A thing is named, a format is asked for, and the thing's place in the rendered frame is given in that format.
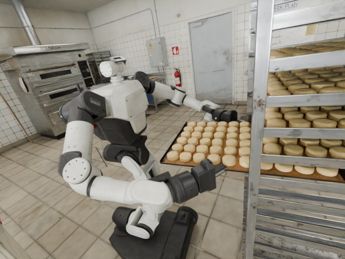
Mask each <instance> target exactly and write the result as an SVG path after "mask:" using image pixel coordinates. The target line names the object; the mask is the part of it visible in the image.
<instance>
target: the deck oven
mask: <svg viewBox="0 0 345 259"><path fill-rule="evenodd" d="M89 48H90V47H89V44H88V43H69V44H48V45H28V46H11V47H9V48H7V49H4V50H2V51H0V67H1V69H2V71H3V72H4V75H5V76H6V78H7V80H8V82H9V83H10V85H11V87H12V89H13V91H14V92H15V94H16V96H17V98H18V99H19V101H20V103H21V105H22V107H23V108H24V110H25V112H26V114H27V115H28V117H29V119H30V121H31V123H32V124H33V126H34V128H35V130H36V131H37V133H40V134H41V135H42V136H44V137H48V138H53V139H57V140H59V139H61V138H64V137H65V135H66V128H67V124H66V123H65V122H64V121H63V120H62V119H61V118H60V116H59V108H60V107H61V106H62V105H64V104H66V103H68V102H70V101H71V100H73V99H74V98H75V97H74V95H73V92H75V91H78V89H77V87H76V83H78V84H79V86H80V87H83V89H85V88H88V87H92V86H95V85H96V84H95V81H94V78H93V75H92V72H91V69H90V67H89V64H88V61H87V58H86V55H85V52H84V51H85V49H89ZM19 73H20V74H19ZM19 75H21V77H20V76H19ZM19 78H22V80H23V82H24V84H25V87H26V89H27V91H28V92H25V91H24V90H23V89H22V87H21V84H20V81H19Z"/></svg>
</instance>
